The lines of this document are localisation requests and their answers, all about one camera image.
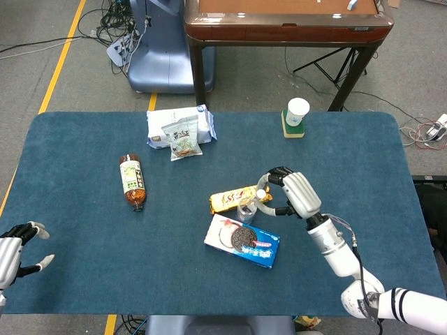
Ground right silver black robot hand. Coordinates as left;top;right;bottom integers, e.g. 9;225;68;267
256;166;322;220

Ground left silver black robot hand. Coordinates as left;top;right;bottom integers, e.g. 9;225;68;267
0;221;56;290

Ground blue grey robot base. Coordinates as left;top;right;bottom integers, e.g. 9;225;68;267
127;0;216;94

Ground small clear glass cup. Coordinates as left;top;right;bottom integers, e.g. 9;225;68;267
236;202;258;225

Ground green yellow sponge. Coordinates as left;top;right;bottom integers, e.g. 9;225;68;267
281;108;305;139

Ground blue sandwich cookie box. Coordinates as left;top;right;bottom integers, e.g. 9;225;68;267
203;214;281;269

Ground yellow snack bar wrapper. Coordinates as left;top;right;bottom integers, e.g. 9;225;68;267
209;184;274;215

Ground blue felt table mat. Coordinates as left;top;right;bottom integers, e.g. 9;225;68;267
0;111;444;318

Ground white paper cup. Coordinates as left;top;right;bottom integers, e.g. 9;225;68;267
285;98;311;128

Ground yellow snack wrapper on floor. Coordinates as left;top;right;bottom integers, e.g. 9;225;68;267
293;315;321;331

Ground black tripod stand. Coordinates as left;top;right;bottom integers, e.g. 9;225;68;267
292;47;368;88

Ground small green snack packet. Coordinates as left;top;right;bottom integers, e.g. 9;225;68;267
161;114;203;162

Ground black box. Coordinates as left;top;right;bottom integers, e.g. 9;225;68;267
411;174;447;252

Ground brown tea bottle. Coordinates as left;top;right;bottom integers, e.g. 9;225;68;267
119;154;147;214

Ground white power adapter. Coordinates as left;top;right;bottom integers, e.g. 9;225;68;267
425;113;447;142

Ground grey blue robot body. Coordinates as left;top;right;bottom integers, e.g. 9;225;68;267
145;315;296;335

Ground large white snack bag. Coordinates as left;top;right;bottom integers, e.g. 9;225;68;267
146;104;218;150

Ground brown wooden table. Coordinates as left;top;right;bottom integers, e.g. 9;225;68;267
184;0;395;112

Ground white power strip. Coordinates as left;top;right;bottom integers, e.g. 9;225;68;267
105;34;135;67

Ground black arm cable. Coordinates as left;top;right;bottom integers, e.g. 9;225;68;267
352;240;383;335

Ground red and white cables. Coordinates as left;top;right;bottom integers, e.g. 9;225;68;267
400;118;447;151

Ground tangle of black cables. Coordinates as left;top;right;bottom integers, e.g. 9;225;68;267
76;0;147;76

